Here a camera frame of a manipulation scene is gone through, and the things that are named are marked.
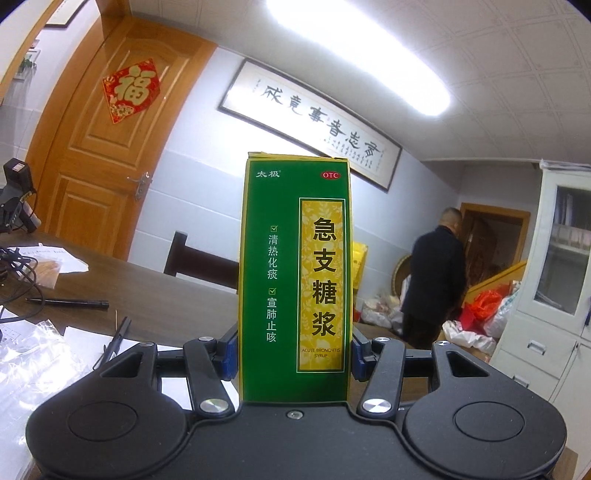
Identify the white metal cabinet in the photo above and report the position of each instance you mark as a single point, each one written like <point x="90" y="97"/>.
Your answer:
<point x="554" y="277"/>

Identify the white crumpled plastic bag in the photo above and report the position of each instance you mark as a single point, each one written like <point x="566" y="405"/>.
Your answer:
<point x="471" y="337"/>

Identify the yellow board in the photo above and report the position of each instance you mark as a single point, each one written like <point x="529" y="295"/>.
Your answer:
<point x="496" y="277"/>

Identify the yellow plastic bag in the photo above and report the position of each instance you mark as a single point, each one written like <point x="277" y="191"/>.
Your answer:
<point x="360" y="277"/>

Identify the black clip pen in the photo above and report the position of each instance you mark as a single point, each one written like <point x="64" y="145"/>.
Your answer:
<point x="117" y="339"/>

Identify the green medicine box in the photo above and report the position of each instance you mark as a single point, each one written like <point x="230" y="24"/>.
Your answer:
<point x="268" y="277"/>

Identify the white crumpled paper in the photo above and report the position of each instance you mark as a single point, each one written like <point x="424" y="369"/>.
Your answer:
<point x="69" y="261"/>

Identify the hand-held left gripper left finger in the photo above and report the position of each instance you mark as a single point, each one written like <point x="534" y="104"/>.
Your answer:
<point x="228" y="359"/>

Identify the woven bamboo basket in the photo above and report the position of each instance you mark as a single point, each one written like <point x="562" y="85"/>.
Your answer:
<point x="400" y="277"/>

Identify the clear plastic bag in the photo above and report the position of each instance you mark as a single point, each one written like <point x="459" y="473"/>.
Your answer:
<point x="37" y="369"/>

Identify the red plastic bag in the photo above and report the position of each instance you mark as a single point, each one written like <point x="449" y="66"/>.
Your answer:
<point x="482" y="307"/>

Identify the brown paper packet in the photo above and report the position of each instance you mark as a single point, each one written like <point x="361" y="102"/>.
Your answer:
<point x="48" y="274"/>

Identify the slim black pen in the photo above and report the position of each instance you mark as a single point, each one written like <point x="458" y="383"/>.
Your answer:
<point x="69" y="303"/>

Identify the framed calligraphy scroll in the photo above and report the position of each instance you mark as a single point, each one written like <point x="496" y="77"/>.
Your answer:
<point x="309" y="120"/>

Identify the red diamond door decoration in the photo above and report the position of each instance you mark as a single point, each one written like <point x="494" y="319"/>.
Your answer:
<point x="131" y="90"/>

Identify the dark wooden chair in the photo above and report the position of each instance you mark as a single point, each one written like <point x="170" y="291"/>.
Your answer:
<point x="198" y="267"/>

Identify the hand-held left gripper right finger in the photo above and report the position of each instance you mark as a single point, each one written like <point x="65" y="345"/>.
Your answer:
<point x="359" y="364"/>

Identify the ceiling light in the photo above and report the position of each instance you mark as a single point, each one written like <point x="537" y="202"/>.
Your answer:
<point x="369" y="60"/>

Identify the carved wooden inner door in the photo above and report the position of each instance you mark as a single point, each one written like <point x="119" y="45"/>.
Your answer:
<point x="489" y="240"/>

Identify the black device on stand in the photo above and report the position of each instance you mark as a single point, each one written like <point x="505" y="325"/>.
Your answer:
<point x="16" y="194"/>

